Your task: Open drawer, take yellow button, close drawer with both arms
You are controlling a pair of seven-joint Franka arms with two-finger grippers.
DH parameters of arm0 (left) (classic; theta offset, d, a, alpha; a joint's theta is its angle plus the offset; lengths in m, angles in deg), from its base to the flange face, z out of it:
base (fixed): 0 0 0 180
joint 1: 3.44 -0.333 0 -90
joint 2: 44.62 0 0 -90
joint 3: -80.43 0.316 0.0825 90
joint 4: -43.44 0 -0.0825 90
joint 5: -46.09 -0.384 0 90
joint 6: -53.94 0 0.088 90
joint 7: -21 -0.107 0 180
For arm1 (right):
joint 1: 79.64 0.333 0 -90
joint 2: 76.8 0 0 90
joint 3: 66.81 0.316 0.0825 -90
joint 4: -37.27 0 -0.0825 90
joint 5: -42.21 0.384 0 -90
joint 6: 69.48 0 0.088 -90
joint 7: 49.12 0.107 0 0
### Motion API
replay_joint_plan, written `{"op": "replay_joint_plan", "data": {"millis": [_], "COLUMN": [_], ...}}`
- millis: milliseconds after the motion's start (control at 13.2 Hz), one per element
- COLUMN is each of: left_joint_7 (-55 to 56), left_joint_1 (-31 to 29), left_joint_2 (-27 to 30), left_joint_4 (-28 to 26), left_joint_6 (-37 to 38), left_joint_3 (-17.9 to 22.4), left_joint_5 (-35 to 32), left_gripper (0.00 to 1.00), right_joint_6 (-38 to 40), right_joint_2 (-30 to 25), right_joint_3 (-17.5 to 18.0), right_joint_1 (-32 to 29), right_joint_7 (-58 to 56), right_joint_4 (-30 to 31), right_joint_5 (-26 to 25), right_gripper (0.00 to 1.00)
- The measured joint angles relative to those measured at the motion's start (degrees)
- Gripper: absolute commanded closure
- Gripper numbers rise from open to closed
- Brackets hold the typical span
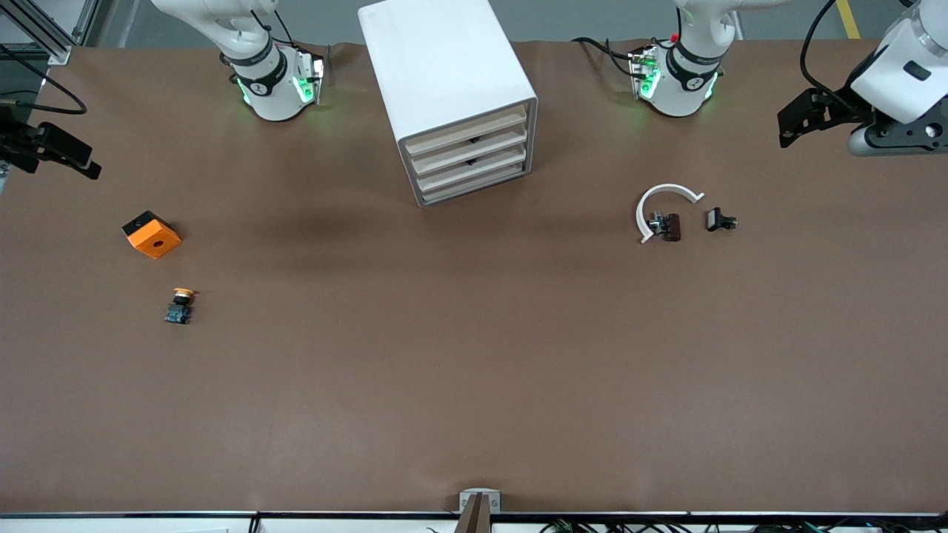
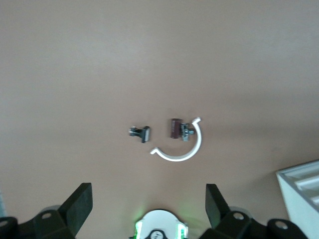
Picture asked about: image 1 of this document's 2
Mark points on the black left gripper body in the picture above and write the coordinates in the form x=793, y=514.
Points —
x=839, y=108

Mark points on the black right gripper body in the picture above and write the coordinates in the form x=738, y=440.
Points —
x=22, y=142

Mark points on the orange push button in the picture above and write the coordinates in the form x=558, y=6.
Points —
x=179, y=307

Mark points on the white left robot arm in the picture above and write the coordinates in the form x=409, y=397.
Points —
x=681, y=89

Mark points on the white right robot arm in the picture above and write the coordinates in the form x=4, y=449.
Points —
x=270, y=89

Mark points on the white drawer cabinet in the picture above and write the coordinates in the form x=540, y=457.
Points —
x=437, y=59

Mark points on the aluminium profile with foot plate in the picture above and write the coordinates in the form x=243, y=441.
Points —
x=59, y=53

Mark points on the orange box with hole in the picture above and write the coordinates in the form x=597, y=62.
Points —
x=157, y=240

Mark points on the small black clip part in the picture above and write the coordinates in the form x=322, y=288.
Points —
x=715, y=219

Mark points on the left base connector box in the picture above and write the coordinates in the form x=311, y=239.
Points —
x=646, y=74

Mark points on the base connector box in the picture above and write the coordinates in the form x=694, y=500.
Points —
x=646, y=74
x=309, y=78

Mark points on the brown block with metal clip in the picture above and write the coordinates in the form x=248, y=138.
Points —
x=671, y=228

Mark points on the right base connector box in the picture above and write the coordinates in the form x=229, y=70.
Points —
x=309, y=78

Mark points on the brown paper table cover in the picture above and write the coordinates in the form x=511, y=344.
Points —
x=474, y=355

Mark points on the plain aluminium frame post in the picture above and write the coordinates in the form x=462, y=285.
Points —
x=87, y=22

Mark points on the white table edge rail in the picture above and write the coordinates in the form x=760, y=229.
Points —
x=111, y=526

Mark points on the grey metal bracket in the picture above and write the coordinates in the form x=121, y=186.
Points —
x=480, y=493

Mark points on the brown wedge post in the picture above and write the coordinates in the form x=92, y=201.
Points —
x=474, y=518

